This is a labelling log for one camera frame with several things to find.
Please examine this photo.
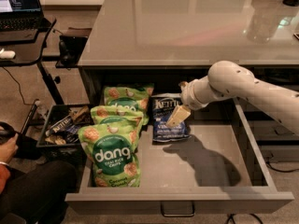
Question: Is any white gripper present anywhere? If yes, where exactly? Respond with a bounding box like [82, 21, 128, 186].
[166, 79, 207, 128]

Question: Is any blue Kettle chip bag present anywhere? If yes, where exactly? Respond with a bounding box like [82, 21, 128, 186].
[150, 92, 191, 144]

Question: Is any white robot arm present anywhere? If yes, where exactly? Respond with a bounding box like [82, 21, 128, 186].
[166, 61, 299, 135]

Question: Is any back green Dang chip bag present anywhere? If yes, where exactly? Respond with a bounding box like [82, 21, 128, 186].
[104, 83, 154, 125]

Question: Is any green dang chip bag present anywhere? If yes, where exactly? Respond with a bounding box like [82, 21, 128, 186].
[78, 120, 141, 188]
[104, 83, 154, 125]
[91, 105, 144, 130]

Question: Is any grey open top drawer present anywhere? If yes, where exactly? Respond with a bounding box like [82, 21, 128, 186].
[66, 99, 293, 215]

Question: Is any grey cabinet counter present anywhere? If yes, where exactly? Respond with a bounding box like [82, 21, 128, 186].
[79, 0, 299, 67]

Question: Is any middle green Dang chip bag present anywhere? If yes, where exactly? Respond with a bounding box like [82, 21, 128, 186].
[91, 105, 144, 130]

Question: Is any front green Dang chip bag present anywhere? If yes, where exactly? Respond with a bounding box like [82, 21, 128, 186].
[78, 120, 141, 188]

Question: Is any person's hand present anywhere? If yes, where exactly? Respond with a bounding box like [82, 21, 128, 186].
[0, 135, 18, 163]

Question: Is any black box on floor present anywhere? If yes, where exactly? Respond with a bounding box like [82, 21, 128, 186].
[56, 27, 92, 68]

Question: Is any black bin of snacks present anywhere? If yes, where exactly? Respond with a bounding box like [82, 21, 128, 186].
[37, 105, 93, 147]

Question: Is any black side desk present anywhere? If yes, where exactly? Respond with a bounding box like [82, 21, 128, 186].
[0, 16, 64, 105]

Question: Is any white computer mouse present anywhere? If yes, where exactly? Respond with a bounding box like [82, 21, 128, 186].
[0, 49, 16, 60]

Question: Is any open laptop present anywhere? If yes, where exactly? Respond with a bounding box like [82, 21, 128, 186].
[0, 0, 44, 32]

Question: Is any metal drawer handle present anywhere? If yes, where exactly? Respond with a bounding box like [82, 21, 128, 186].
[161, 202, 195, 217]

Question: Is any black floor cable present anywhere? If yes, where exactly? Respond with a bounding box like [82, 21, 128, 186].
[2, 66, 29, 106]

